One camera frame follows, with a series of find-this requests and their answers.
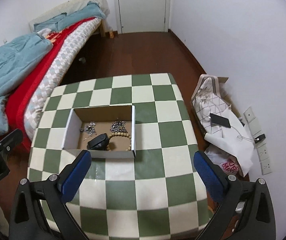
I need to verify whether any white wall socket strip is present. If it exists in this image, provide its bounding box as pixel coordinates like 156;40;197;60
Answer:
243;107;272;175

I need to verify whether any black smartphone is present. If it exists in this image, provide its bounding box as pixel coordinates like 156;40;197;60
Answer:
209;113;231;128

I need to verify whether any red blanket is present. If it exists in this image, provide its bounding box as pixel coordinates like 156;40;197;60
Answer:
5;17;95;154

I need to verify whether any black charger plug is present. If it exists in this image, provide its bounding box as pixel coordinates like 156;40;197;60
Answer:
254;133;266;144

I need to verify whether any red white plastic bag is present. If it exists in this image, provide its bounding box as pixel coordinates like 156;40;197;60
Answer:
205;145;243;178

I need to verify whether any light blue duvet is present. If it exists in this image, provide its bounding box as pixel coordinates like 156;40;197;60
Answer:
0;2;105;135

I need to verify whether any white patterned fabric bag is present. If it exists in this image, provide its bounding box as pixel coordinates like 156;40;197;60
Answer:
191;74;254;176

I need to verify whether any white wooden headboard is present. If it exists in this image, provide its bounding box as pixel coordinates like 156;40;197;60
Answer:
29;0;110;31

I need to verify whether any wooden bead bracelet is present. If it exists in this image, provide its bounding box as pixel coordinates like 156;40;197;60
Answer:
106;132;133;152

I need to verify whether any white cardboard box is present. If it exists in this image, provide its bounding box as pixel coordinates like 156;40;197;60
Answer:
62;105;136;159

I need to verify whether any silver black bead bracelet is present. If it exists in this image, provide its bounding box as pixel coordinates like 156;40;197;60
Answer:
109;120;128;133

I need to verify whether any green white checkered tablecloth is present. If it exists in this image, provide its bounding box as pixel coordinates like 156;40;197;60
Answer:
27;73;210;239

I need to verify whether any patterned mattress sheet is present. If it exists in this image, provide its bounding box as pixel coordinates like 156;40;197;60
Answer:
23;18;102;140

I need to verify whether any white door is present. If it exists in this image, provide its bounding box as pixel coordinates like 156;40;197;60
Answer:
114;0;171;34

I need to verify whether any black smart watch band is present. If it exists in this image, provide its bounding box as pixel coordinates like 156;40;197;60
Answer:
87;133;109;151

